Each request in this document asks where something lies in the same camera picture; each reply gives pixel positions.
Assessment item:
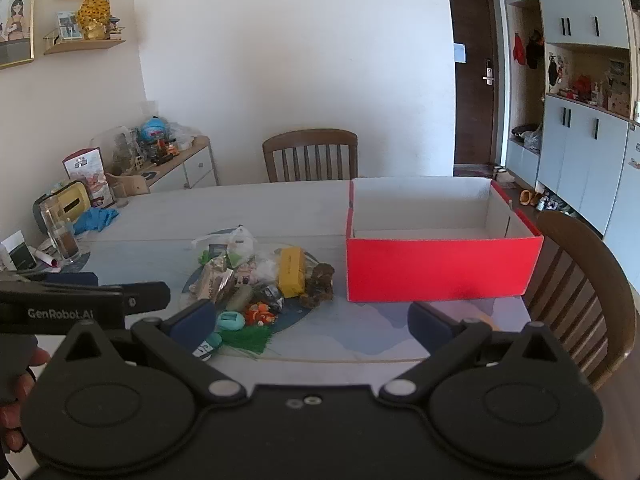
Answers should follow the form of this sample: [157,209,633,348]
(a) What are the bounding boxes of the grey-green cylinder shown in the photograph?
[225,285,254,313]

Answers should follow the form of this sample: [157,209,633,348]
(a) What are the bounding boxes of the white black small box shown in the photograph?
[0,230,38,273]

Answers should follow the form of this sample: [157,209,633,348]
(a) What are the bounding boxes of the red white carton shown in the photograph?
[62,147,113,208]

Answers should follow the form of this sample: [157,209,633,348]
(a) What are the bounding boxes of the clear drinking glass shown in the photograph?
[40,195,83,265]

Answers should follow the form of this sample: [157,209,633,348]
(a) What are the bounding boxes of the black foil wrapper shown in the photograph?
[260,285,286,313]

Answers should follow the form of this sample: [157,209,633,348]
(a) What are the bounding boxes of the crumpled clear plastic bags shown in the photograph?
[167,122,198,148]

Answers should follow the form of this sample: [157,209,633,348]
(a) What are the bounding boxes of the golden flower ornament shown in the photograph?
[77,0,112,40]

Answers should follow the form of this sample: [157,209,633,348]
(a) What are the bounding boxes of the light blue wall cabinet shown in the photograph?
[500,0,640,261]

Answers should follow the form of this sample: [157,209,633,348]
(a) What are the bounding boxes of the wooden wall shelf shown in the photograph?
[42,30,126,56]

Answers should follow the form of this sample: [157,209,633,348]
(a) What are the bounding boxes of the large gold framed picture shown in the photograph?
[0,0,38,71]

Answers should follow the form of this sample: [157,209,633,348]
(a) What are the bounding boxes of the row of small sneakers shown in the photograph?
[537,192,576,213]

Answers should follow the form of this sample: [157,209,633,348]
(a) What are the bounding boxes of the white wooden sideboard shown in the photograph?
[105,135,218,193]

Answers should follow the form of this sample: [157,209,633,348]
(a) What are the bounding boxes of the green grass tuft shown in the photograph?
[220,325,275,358]

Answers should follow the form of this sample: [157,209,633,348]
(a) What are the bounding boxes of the small white teal shoe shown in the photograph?
[192,332,223,362]

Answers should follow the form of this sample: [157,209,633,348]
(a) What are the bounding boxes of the white plastic bag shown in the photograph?
[192,225,261,271]

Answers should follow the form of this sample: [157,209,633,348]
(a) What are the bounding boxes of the grey yellow tissue box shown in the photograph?
[34,180,93,236]

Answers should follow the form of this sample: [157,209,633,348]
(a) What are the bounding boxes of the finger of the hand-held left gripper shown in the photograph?
[10,271,99,287]
[100,281,172,315]

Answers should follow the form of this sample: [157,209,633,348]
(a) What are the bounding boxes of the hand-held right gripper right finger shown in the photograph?
[379,301,587,402]

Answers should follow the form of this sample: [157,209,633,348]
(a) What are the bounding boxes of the glass jar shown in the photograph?
[112,127,141,171]

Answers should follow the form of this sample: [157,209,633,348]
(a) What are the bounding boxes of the orange toy figure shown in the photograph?
[245,301,277,326]

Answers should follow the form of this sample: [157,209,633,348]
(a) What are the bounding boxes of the teal round toy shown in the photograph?
[216,310,247,332]

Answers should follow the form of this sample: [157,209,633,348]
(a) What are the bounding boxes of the blue printed table mat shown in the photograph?
[75,232,536,363]

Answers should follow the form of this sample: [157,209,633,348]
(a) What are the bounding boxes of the white fluffy ball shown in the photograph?
[255,255,281,286]

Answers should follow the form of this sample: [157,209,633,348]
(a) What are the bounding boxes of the brown wooden slatted chair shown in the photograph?
[522,210,626,393]
[262,129,359,183]

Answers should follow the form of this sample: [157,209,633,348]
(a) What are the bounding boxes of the beige foil snack packet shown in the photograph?
[192,260,235,305]

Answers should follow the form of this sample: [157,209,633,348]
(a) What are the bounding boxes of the dark brown door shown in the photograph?
[446,0,506,178]

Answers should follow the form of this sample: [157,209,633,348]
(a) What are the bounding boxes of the red cardboard box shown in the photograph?
[346,177,544,303]

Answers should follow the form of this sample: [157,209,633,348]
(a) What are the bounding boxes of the brown plush toy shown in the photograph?
[299,262,335,307]

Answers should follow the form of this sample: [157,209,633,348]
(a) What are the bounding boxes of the yellow rectangular box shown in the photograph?
[277,247,307,298]

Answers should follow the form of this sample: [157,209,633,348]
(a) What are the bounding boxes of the blue cloth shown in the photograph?
[74,207,120,235]

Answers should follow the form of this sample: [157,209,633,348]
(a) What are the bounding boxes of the small photo frame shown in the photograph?
[56,11,83,41]

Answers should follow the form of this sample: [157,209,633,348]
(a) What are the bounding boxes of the wooden holder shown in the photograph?
[105,170,151,196]

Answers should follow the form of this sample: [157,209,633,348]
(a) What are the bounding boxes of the person's left hand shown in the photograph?
[0,347,52,456]

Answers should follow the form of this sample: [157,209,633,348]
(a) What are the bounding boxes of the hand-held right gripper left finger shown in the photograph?
[50,300,248,402]

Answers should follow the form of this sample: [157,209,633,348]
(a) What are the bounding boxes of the black hanging hat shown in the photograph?
[525,30,545,70]

